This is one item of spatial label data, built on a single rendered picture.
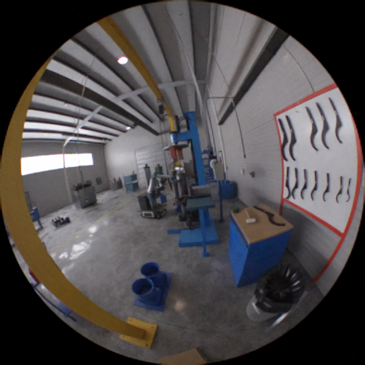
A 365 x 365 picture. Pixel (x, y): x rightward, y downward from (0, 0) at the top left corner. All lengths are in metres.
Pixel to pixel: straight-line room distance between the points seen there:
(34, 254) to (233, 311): 1.83
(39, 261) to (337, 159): 2.34
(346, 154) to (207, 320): 2.30
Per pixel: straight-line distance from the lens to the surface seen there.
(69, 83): 5.65
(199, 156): 2.42
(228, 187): 4.63
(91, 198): 9.60
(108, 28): 2.47
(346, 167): 1.62
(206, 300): 1.78
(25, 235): 0.71
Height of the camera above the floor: 1.68
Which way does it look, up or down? 10 degrees down
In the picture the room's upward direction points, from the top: 9 degrees counter-clockwise
